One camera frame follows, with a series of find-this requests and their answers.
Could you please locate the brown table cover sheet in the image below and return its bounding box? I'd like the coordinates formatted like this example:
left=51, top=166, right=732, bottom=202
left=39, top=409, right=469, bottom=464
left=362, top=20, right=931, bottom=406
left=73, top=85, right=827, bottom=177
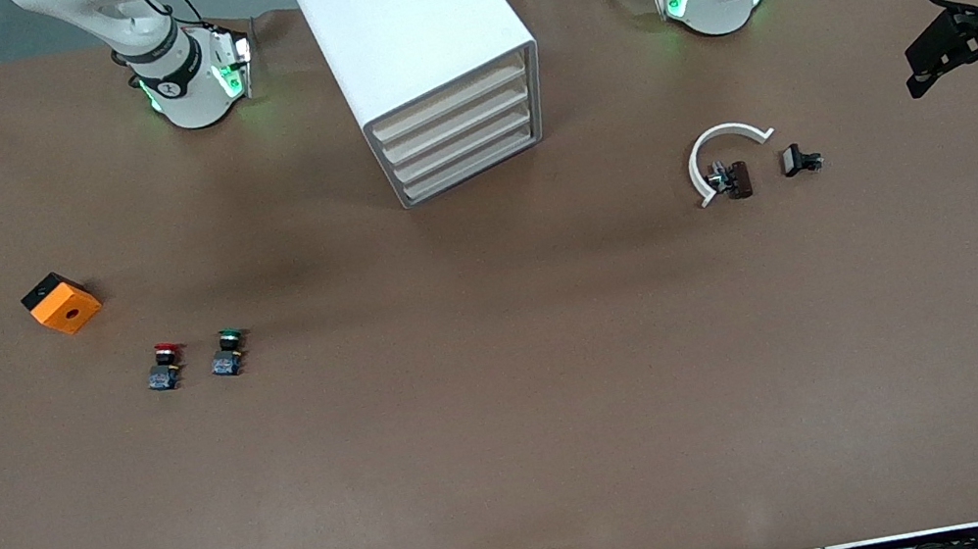
left=0, top=0, right=978, bottom=549

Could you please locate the white plastic drawer cabinet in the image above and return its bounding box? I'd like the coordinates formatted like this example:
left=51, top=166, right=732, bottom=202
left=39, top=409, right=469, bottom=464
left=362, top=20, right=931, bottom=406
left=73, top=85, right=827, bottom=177
left=288, top=0, right=562, bottom=225

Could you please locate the white C-shaped plastic ring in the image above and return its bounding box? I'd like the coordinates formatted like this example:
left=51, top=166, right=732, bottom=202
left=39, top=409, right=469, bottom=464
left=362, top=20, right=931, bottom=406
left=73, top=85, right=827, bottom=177
left=683, top=115, right=786, bottom=210

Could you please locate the small black clip component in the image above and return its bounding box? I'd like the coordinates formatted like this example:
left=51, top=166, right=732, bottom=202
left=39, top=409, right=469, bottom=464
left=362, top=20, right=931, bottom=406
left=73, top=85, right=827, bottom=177
left=778, top=139, right=827, bottom=179

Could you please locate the green push button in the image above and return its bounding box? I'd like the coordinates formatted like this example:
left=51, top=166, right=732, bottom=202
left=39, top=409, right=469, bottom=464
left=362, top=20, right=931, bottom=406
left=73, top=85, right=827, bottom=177
left=205, top=324, right=256, bottom=380

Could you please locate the dark brown small component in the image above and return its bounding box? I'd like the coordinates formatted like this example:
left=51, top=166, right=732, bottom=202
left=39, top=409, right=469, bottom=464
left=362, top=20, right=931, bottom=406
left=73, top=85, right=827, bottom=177
left=705, top=157, right=757, bottom=205

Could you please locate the white plastic drawer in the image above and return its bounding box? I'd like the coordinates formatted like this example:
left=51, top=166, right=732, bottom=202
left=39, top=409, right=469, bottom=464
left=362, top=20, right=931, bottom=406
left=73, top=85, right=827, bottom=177
left=381, top=97, right=549, bottom=189
left=371, top=75, right=544, bottom=170
left=391, top=119, right=554, bottom=208
left=362, top=51, right=540, bottom=149

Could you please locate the red push button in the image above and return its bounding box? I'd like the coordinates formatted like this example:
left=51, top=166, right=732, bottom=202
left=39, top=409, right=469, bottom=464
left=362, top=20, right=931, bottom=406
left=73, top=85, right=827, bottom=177
left=141, top=339, right=193, bottom=395

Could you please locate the orange and black switch box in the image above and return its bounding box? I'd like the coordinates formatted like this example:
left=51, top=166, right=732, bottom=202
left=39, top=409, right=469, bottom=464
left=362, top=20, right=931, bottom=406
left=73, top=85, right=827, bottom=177
left=17, top=265, right=108, bottom=344

